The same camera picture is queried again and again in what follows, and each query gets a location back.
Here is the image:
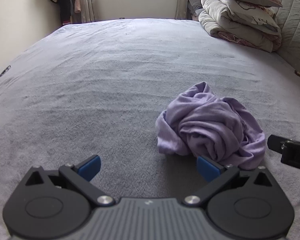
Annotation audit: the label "grey and pink cushion pile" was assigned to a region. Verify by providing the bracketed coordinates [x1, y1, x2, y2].
[188, 0, 203, 20]

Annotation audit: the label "hanging dark clothes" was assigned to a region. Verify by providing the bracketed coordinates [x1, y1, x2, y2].
[49, 0, 82, 25]

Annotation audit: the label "grey quilted headboard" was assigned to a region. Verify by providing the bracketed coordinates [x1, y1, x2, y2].
[262, 0, 300, 80]

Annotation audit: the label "bed with grey sheet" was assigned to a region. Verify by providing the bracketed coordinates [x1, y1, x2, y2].
[0, 17, 300, 240]

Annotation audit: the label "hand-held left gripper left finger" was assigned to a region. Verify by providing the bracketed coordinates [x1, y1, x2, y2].
[22, 155, 115, 207]

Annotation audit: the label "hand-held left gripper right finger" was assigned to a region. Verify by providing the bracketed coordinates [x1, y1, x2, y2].
[182, 156, 274, 207]

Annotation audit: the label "folded grey quilt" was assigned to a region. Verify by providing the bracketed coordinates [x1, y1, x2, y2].
[198, 0, 282, 53]

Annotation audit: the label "purple shirt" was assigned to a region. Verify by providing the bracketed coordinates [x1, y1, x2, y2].
[155, 81, 266, 170]

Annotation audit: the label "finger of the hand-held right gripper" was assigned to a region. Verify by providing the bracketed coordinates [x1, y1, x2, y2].
[267, 134, 287, 155]

